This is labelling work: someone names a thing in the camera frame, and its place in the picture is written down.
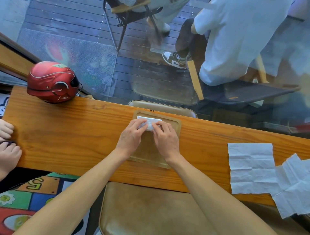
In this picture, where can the person's right middle finger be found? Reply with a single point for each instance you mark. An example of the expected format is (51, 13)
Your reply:
(169, 126)

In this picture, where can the person's left thumb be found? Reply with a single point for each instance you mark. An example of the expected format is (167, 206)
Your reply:
(143, 127)

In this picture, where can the black metal folding chair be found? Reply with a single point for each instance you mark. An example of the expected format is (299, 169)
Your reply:
(126, 21)

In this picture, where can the wooden bench with dark seat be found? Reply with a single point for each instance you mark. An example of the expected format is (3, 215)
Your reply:
(242, 92)

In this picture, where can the person's right forearm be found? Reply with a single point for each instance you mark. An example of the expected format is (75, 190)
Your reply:
(218, 201)

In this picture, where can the wooden window frame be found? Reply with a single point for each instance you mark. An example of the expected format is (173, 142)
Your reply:
(14, 60)

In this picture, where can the person's left forearm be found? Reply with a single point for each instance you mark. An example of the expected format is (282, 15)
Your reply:
(72, 201)

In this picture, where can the unfolded white paper napkin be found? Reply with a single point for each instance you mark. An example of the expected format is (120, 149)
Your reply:
(251, 169)
(293, 188)

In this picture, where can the person's right hand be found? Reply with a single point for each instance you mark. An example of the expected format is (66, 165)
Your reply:
(168, 144)

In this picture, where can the tan leather stool seat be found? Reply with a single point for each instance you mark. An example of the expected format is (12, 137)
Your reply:
(145, 213)

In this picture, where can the white paper napkin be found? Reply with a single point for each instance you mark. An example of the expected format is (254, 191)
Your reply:
(151, 120)
(293, 188)
(251, 169)

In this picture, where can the person's left hand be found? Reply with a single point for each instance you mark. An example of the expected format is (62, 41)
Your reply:
(129, 141)

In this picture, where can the red motorcycle helmet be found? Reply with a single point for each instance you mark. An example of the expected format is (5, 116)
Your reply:
(52, 82)

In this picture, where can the rectangular wooden tray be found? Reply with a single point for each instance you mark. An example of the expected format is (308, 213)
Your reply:
(147, 150)

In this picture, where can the colourful numbered play mat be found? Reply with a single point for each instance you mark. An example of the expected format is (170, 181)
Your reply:
(26, 201)

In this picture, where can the person's right thumb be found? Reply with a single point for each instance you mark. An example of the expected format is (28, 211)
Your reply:
(155, 129)

